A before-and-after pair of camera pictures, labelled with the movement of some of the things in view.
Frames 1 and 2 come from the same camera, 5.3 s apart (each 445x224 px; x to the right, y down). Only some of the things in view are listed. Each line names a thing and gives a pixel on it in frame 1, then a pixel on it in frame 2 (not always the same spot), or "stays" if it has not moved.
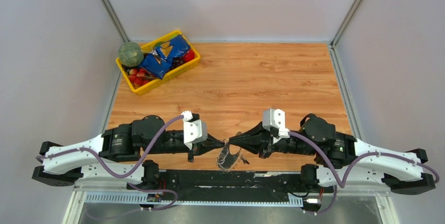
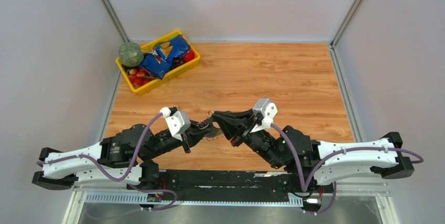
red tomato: [188, 56] stays
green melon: [130, 54] stays
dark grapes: [177, 61] stays
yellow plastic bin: [144, 89] stays
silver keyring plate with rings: [225, 159] -> [207, 124]
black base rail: [237, 181] stays
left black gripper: [203, 147] -> [193, 136]
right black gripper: [256, 140] -> [240, 132]
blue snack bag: [158, 62] stays
